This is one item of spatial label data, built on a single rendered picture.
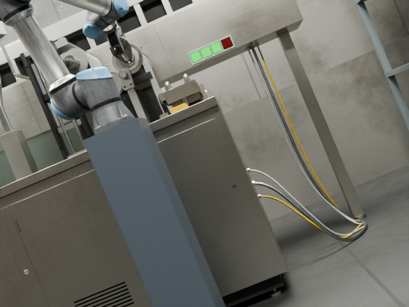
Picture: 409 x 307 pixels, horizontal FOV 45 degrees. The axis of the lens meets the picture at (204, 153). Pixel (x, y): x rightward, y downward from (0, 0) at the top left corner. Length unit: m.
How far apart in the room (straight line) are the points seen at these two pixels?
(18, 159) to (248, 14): 1.40
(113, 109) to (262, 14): 1.27
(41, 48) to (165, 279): 0.91
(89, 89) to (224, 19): 1.18
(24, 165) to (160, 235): 1.14
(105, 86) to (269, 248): 0.97
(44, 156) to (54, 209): 0.69
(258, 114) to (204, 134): 1.78
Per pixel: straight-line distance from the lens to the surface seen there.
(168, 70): 2.74
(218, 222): 2.14
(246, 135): 3.85
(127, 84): 2.37
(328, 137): 2.90
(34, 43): 1.89
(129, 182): 1.70
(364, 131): 3.97
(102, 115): 1.75
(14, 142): 2.67
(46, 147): 2.90
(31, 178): 2.26
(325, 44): 3.98
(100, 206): 2.21
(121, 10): 2.06
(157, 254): 1.72
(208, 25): 2.76
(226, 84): 3.88
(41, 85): 2.45
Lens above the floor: 0.72
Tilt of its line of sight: 1 degrees down
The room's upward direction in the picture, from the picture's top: 23 degrees counter-clockwise
